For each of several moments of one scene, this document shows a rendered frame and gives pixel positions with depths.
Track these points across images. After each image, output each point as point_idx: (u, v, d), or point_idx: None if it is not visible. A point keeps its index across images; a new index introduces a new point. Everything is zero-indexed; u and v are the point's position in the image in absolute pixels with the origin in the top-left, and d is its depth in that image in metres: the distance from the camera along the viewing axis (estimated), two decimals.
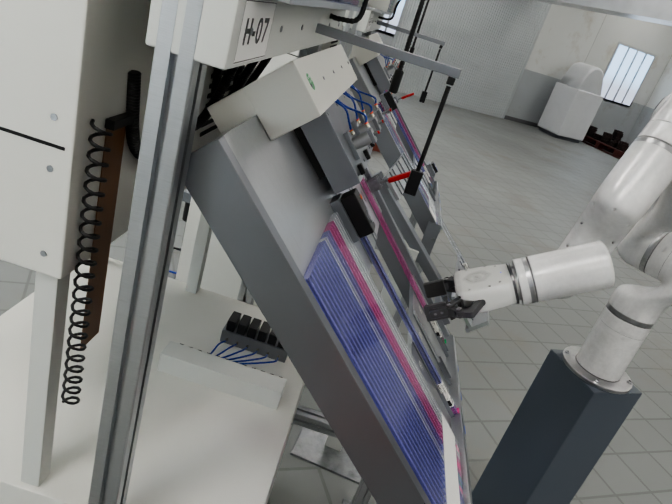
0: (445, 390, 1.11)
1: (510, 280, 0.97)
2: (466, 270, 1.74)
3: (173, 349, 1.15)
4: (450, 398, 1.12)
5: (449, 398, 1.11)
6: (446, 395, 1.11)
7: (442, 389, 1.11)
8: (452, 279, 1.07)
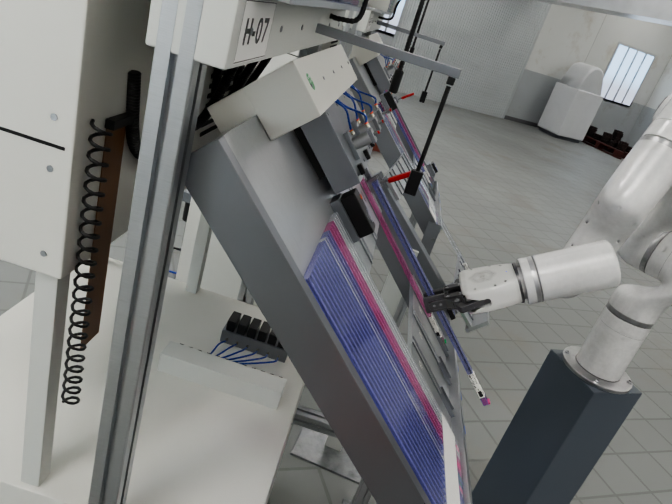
0: (476, 381, 1.09)
1: (516, 279, 0.97)
2: (466, 270, 1.74)
3: (173, 349, 1.15)
4: (481, 388, 1.10)
5: (480, 389, 1.09)
6: (477, 385, 1.09)
7: (473, 379, 1.09)
8: (455, 285, 1.04)
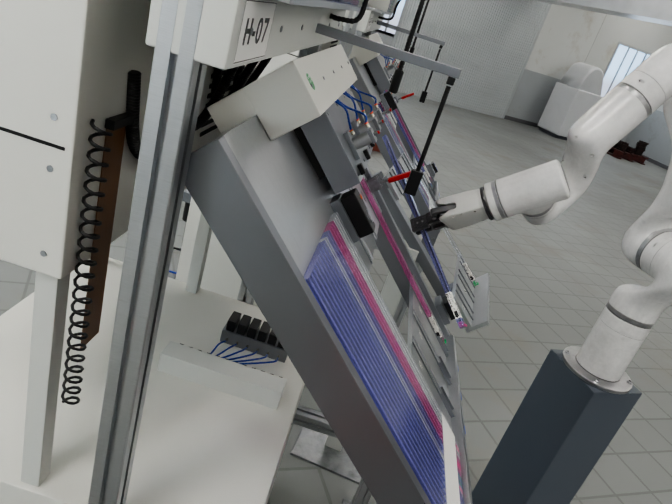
0: (452, 299, 1.18)
1: (478, 189, 1.18)
2: (466, 270, 1.74)
3: (173, 349, 1.15)
4: (458, 310, 1.18)
5: (456, 308, 1.17)
6: (453, 304, 1.18)
7: (450, 298, 1.19)
8: None
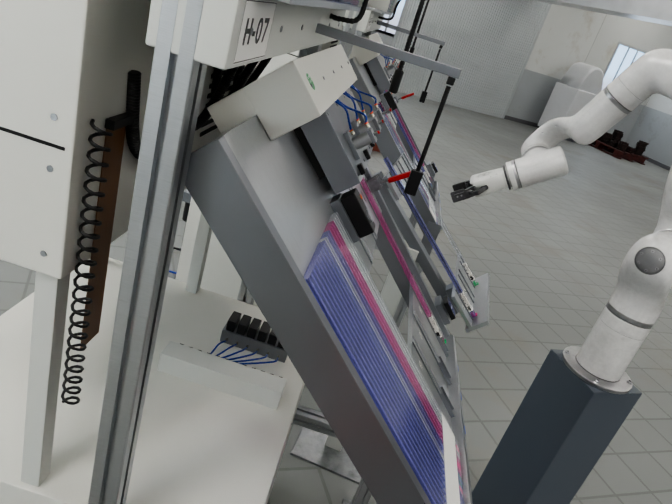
0: (465, 298, 1.54)
1: (503, 172, 1.58)
2: (466, 270, 1.74)
3: (173, 349, 1.15)
4: (470, 304, 1.55)
5: (469, 304, 1.54)
6: (466, 301, 1.54)
7: (463, 297, 1.54)
8: (470, 180, 1.69)
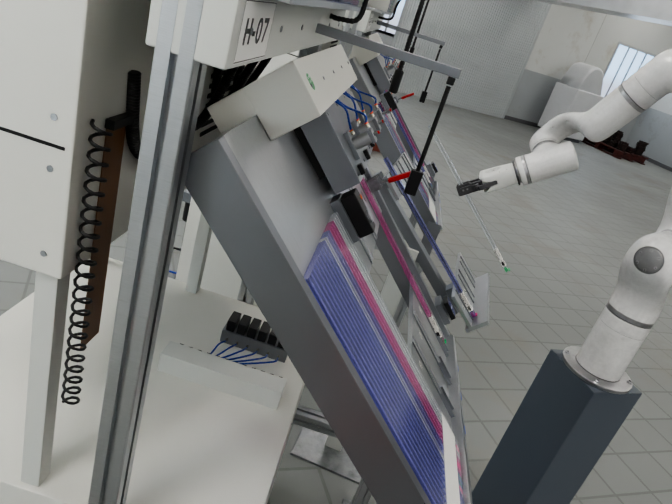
0: (465, 298, 1.54)
1: (512, 167, 1.57)
2: (497, 256, 1.70)
3: (173, 349, 1.15)
4: (470, 304, 1.55)
5: (469, 304, 1.54)
6: (466, 301, 1.54)
7: (463, 297, 1.54)
8: (476, 178, 1.66)
